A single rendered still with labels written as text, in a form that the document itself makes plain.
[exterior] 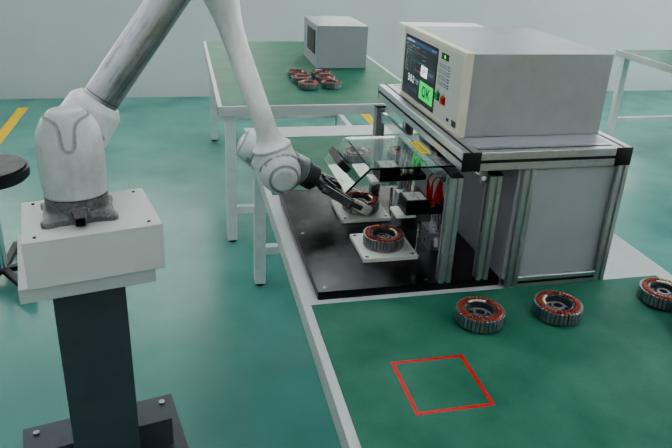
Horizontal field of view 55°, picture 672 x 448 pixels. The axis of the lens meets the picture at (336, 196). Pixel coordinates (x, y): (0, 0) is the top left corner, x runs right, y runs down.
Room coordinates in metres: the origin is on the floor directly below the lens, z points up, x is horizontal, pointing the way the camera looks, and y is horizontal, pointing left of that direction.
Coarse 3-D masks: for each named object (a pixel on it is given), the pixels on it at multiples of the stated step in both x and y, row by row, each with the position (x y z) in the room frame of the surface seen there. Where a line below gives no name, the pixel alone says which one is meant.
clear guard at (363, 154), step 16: (352, 144) 1.57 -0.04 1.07; (368, 144) 1.58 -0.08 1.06; (384, 144) 1.58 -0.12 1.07; (400, 144) 1.59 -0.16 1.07; (352, 160) 1.49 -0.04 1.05; (368, 160) 1.46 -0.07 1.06; (384, 160) 1.46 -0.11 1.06; (400, 160) 1.47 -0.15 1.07; (416, 160) 1.47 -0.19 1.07; (432, 160) 1.48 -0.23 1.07; (448, 160) 1.48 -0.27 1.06; (336, 176) 1.48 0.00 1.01; (352, 176) 1.43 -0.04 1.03
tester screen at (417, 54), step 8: (408, 40) 1.90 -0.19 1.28; (408, 48) 1.89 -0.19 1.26; (416, 48) 1.83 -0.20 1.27; (424, 48) 1.77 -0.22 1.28; (408, 56) 1.89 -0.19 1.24; (416, 56) 1.82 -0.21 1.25; (424, 56) 1.76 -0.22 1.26; (432, 56) 1.71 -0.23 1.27; (408, 64) 1.88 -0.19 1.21; (416, 64) 1.82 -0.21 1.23; (424, 64) 1.76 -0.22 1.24; (432, 64) 1.70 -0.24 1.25; (416, 72) 1.81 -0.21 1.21; (416, 80) 1.81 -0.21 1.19; (424, 80) 1.75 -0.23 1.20; (416, 88) 1.80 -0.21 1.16; (416, 96) 1.80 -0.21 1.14
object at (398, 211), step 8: (400, 192) 1.62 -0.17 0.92; (408, 192) 1.62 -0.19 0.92; (416, 192) 1.62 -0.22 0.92; (400, 200) 1.61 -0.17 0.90; (408, 200) 1.57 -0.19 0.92; (416, 200) 1.57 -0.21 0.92; (424, 200) 1.57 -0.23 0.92; (392, 208) 1.60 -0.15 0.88; (400, 208) 1.60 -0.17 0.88; (408, 208) 1.56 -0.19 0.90; (416, 208) 1.57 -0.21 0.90; (424, 208) 1.57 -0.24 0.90; (432, 208) 1.58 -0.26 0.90; (440, 208) 1.58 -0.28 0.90; (400, 216) 1.56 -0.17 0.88; (408, 216) 1.56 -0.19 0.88; (432, 216) 1.63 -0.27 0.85; (440, 216) 1.59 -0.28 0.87
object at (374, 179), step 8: (368, 176) 1.83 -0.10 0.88; (376, 176) 1.82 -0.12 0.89; (384, 176) 1.80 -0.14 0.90; (392, 176) 1.80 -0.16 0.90; (400, 176) 1.81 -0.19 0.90; (408, 176) 1.81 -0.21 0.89; (416, 176) 1.82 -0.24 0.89; (424, 176) 1.83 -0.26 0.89; (376, 184) 1.80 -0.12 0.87; (408, 184) 1.83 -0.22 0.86
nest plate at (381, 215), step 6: (336, 204) 1.84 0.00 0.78; (336, 210) 1.79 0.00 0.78; (342, 210) 1.79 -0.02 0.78; (378, 210) 1.81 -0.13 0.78; (384, 210) 1.81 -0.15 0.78; (342, 216) 1.75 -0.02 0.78; (348, 216) 1.75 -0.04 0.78; (354, 216) 1.75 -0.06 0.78; (360, 216) 1.76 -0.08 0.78; (366, 216) 1.76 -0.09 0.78; (372, 216) 1.76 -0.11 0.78; (378, 216) 1.76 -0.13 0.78; (384, 216) 1.76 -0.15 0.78; (342, 222) 1.72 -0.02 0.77; (348, 222) 1.73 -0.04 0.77; (354, 222) 1.73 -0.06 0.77; (360, 222) 1.74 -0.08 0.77
